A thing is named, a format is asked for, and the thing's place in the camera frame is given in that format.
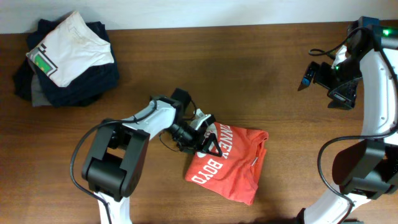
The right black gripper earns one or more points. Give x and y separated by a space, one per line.
322 70

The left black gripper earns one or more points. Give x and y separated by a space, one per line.
193 144

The red orange t-shirt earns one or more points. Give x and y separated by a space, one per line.
235 175

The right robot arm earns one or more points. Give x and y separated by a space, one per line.
368 169

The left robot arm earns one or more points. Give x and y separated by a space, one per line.
114 163

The navy folded garment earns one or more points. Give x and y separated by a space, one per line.
83 90

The white folded t-shirt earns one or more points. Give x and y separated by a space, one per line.
69 50

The grey folded garment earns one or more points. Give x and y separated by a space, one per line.
38 96

